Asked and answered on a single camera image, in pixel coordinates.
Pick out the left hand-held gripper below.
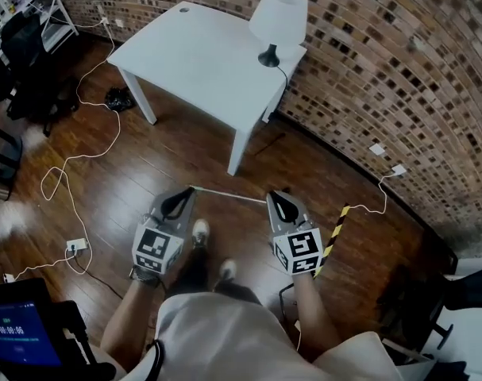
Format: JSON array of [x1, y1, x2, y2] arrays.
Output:
[[131, 187, 197, 276]]

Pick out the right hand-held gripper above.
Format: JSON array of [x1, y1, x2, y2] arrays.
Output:
[[265, 190, 326, 277]]

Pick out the person's left forearm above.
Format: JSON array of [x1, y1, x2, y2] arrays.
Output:
[[100, 276, 164, 367]]

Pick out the person's right forearm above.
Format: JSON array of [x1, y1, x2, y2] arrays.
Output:
[[292, 271, 343, 363]]

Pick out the wooden floor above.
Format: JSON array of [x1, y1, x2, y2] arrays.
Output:
[[0, 36, 460, 375]]

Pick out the person's left white shoe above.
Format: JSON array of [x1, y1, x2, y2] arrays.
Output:
[[191, 218, 211, 250]]

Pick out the person's white shoe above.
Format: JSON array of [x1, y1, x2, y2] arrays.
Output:
[[191, 218, 211, 250], [218, 259, 238, 284]]

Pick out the yellow black striped tape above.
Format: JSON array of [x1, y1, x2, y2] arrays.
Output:
[[312, 202, 352, 279]]

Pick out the person's left leg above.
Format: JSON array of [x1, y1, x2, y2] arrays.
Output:
[[171, 244, 212, 298]]

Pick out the person's leg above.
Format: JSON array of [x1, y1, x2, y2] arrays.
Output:
[[212, 278, 266, 306], [171, 244, 212, 298]]

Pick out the person's right white shoe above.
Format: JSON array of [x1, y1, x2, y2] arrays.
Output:
[[218, 259, 238, 284]]

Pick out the black wristband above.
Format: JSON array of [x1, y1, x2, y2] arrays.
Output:
[[129, 264, 165, 290]]

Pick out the person's right leg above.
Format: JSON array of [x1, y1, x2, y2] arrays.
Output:
[[212, 278, 266, 306]]

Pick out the white power strip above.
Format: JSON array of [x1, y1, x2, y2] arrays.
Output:
[[65, 237, 89, 254]]

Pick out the black plastic bag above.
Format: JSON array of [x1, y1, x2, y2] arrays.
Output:
[[105, 87, 133, 114]]

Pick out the white table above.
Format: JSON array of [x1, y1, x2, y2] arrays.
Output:
[[106, 0, 308, 176]]

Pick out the person's beige shirt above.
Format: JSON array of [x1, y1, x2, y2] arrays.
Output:
[[116, 291, 403, 381]]

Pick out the black chair with armrest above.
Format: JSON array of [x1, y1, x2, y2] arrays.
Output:
[[376, 228, 482, 355]]

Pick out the black tablet holder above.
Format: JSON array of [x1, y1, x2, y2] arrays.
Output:
[[0, 277, 118, 381]]

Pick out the white table lamp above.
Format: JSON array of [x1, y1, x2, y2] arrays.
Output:
[[248, 0, 310, 69]]

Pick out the black office chair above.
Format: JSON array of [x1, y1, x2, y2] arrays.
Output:
[[0, 13, 79, 137]]

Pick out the blue-screen tablet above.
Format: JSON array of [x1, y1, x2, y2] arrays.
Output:
[[0, 300, 64, 369]]

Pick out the white shelf unit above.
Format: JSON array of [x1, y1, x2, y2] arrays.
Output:
[[0, 0, 81, 61]]

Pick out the thin white outlet cable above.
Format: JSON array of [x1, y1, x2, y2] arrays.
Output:
[[348, 174, 396, 214]]

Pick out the long white cable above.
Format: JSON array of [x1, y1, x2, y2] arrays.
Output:
[[10, 16, 123, 283]]

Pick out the black power cable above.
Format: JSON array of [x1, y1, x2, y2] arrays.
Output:
[[67, 247, 125, 295]]

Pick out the black lamp cable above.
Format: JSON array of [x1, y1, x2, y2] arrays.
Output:
[[254, 63, 289, 155]]

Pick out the black metal stool frame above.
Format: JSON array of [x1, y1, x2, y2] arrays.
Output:
[[0, 120, 24, 192]]

